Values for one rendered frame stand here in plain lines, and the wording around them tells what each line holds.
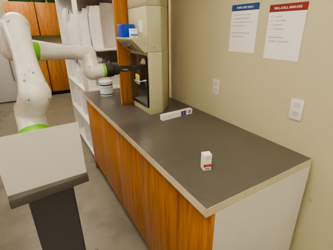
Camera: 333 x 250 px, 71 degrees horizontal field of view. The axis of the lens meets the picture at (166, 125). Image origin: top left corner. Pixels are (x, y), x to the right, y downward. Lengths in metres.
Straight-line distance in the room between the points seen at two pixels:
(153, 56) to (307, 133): 1.10
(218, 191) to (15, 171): 0.83
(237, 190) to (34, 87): 0.95
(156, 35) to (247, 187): 1.19
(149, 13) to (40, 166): 1.18
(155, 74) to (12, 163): 1.12
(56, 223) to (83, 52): 1.01
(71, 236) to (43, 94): 0.75
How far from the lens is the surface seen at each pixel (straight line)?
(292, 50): 1.43
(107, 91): 2.44
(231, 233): 1.17
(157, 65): 1.80
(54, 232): 1.39
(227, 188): 1.06
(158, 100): 1.85
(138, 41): 1.72
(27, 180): 1.17
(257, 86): 1.56
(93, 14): 2.96
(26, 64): 1.23
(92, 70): 1.62
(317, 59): 1.37
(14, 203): 1.17
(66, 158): 1.15
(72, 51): 1.62
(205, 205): 0.96
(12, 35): 1.35
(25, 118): 1.25
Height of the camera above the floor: 1.57
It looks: 22 degrees down
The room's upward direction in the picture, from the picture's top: 1 degrees counter-clockwise
